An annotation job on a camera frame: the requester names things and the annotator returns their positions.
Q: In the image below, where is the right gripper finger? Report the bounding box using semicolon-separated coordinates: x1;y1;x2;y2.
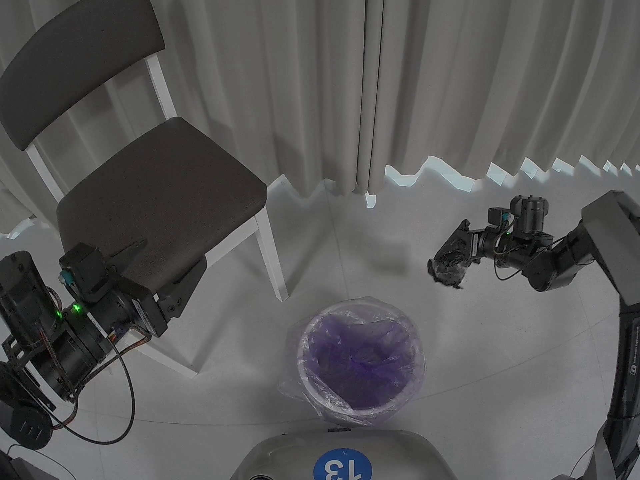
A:
438;218;473;255

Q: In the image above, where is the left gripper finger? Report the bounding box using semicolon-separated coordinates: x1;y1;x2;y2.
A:
106;238;150;265
155;256;209;326

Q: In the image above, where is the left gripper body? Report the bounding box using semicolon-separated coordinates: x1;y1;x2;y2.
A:
34;284;169;404

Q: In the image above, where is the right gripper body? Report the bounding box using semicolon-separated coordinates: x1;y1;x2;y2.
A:
468;227;515;266

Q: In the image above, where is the black plastic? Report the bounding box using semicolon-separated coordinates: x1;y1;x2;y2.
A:
427;228;473;290

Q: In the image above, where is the purple plastic bag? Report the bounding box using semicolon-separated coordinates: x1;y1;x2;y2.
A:
277;295;428;426

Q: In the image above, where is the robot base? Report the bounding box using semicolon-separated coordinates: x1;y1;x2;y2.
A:
234;427;453;480

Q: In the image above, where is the white trash bin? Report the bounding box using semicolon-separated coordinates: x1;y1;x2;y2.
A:
297;302;426;419

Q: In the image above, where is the white chair dark grey seat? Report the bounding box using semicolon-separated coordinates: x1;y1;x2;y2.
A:
0;0;290;380

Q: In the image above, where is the cream curtain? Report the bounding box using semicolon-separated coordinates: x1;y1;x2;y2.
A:
0;0;386;239
357;0;640;209

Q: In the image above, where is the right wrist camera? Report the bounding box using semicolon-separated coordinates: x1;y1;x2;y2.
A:
487;207;515;236

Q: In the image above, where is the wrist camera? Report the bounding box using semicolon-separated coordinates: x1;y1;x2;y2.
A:
58;241;128;305
487;207;515;236

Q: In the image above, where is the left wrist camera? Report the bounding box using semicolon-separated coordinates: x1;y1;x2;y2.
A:
58;241;128;305

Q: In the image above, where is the black cable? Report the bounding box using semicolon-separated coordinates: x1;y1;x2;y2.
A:
50;338;137;446

